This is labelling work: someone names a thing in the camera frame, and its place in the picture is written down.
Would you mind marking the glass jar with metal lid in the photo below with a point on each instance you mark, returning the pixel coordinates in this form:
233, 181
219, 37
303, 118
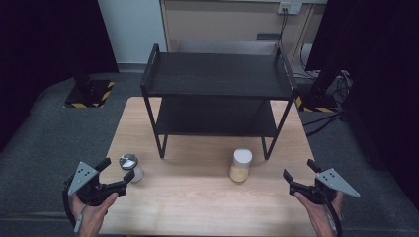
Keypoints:
131, 166

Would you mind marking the black two-tier shelf rack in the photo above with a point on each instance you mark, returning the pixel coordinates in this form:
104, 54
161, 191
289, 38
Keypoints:
217, 75

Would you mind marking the person's right hand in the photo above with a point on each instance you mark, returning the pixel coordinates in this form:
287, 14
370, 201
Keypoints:
318, 215

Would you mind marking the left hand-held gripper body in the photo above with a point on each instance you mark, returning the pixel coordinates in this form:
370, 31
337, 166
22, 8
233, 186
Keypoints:
86, 184

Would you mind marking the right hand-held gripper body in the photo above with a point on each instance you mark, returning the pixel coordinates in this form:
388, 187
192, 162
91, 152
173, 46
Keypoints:
324, 186

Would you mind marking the light wooden cabinet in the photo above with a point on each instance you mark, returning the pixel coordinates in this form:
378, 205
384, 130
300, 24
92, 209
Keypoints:
224, 23

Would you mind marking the black curtain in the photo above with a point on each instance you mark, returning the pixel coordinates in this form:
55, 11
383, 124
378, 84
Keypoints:
378, 82
49, 49

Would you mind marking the striped-edge black stand base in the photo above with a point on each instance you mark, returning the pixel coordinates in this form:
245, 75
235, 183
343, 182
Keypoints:
89, 95
318, 103

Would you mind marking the glass jar with white lid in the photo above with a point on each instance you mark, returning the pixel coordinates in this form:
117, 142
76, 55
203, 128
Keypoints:
241, 164

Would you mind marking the person's left hand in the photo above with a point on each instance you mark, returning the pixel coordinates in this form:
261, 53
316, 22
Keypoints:
94, 215

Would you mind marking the white wall outlet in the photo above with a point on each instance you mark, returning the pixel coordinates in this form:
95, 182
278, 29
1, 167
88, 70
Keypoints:
289, 7

